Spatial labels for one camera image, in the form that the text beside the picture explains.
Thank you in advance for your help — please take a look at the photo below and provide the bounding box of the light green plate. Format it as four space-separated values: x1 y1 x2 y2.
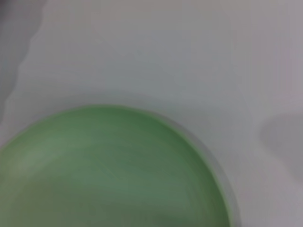
0 104 234 227

